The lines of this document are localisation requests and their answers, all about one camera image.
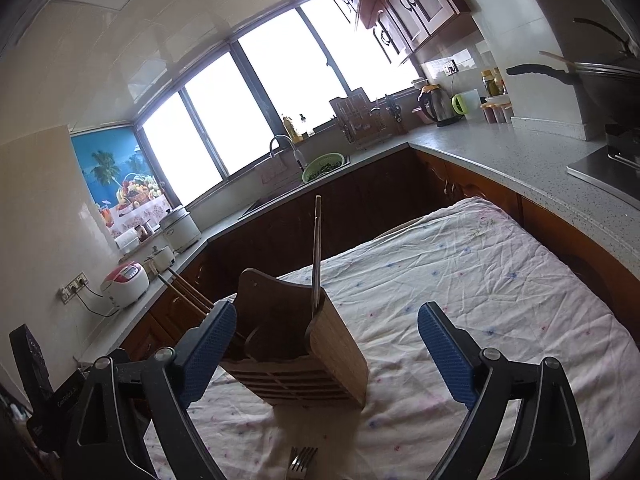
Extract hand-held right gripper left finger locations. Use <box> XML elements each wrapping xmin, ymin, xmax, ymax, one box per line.
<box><xmin>62</xmin><ymin>300</ymin><xmax>238</xmax><ymax>480</ymax></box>

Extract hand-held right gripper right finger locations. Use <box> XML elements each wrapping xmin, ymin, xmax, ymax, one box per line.
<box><xmin>417</xmin><ymin>301</ymin><xmax>585</xmax><ymax>480</ymax></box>

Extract wooden utensil holder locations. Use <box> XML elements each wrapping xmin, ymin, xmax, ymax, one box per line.
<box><xmin>217</xmin><ymin>268</ymin><xmax>371</xmax><ymax>408</ymax></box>

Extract silver metal fork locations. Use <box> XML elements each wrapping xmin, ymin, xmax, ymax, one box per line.
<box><xmin>285</xmin><ymin>446</ymin><xmax>319</xmax><ymax>480</ymax></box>

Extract white speckled tablecloth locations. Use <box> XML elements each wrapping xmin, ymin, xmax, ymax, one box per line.
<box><xmin>142</xmin><ymin>197</ymin><xmax>640</xmax><ymax>480</ymax></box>

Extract small white pot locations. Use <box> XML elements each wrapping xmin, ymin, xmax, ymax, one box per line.
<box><xmin>149</xmin><ymin>245</ymin><xmax>177</xmax><ymax>272</ymax></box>

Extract red and white rice cooker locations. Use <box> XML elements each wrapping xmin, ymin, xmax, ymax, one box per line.
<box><xmin>100</xmin><ymin>262</ymin><xmax>150</xmax><ymax>309</ymax></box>

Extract large white cooker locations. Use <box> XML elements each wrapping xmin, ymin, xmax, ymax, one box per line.
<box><xmin>159</xmin><ymin>205</ymin><xmax>202</xmax><ymax>253</ymax></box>

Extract paper towel roll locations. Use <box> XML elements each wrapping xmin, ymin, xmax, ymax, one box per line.
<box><xmin>114</xmin><ymin>227</ymin><xmax>141</xmax><ymax>253</ymax></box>

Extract wooden base cabinets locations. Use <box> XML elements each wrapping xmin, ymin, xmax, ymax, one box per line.
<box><xmin>120</xmin><ymin>145</ymin><xmax>640</xmax><ymax>361</ymax></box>

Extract grey kitchen countertop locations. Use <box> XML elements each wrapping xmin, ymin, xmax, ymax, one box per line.
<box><xmin>77</xmin><ymin>115</ymin><xmax>640</xmax><ymax>361</ymax></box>

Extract chrome kitchen faucet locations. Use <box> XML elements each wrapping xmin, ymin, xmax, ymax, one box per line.
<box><xmin>269</xmin><ymin>135</ymin><xmax>307</xmax><ymax>171</ymax></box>

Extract green colander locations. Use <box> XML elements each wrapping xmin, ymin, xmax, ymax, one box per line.
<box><xmin>301</xmin><ymin>152</ymin><xmax>346</xmax><ymax>183</ymax></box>

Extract gas stove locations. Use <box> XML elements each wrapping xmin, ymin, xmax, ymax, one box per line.
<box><xmin>566</xmin><ymin>122</ymin><xmax>640</xmax><ymax>211</ymax></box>

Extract row of spice jars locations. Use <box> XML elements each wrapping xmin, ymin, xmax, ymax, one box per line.
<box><xmin>480</xmin><ymin>101</ymin><xmax>515</xmax><ymax>125</ymax></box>

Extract steel electric kettle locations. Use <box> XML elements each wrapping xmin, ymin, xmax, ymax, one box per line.
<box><xmin>417</xmin><ymin>85</ymin><xmax>463</xmax><ymax>127</ymax></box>

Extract dark kitchen tool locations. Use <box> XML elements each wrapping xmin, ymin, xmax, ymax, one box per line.
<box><xmin>384</xmin><ymin>94</ymin><xmax>407</xmax><ymax>133</ymax></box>

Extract wooden knife block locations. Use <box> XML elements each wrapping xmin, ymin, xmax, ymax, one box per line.
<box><xmin>328</xmin><ymin>88</ymin><xmax>373</xmax><ymax>131</ymax></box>

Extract green lidded bottle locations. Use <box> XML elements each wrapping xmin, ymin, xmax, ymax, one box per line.
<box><xmin>481</xmin><ymin>69</ymin><xmax>506</xmax><ymax>98</ymax></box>

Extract large kitchen window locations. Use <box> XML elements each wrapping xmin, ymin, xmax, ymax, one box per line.
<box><xmin>135</xmin><ymin>0</ymin><xmax>421</xmax><ymax>206</ymax></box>

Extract black wok with lid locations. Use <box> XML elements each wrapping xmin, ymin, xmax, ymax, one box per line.
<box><xmin>506</xmin><ymin>17</ymin><xmax>640</xmax><ymax>111</ymax></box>

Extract wooden spatula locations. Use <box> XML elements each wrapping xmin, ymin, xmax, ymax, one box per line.
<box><xmin>538</xmin><ymin>51</ymin><xmax>577</xmax><ymax>70</ymax></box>

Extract white wall socket strip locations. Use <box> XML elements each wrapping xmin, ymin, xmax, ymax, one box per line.
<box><xmin>60</xmin><ymin>271</ymin><xmax>88</xmax><ymax>305</ymax></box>

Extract tropical beach wall poster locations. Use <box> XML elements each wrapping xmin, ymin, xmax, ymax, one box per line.
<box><xmin>70</xmin><ymin>125</ymin><xmax>173</xmax><ymax>241</ymax></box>

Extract green handled pitcher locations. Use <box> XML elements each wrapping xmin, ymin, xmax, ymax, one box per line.
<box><xmin>451</xmin><ymin>89</ymin><xmax>483</xmax><ymax>120</ymax></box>

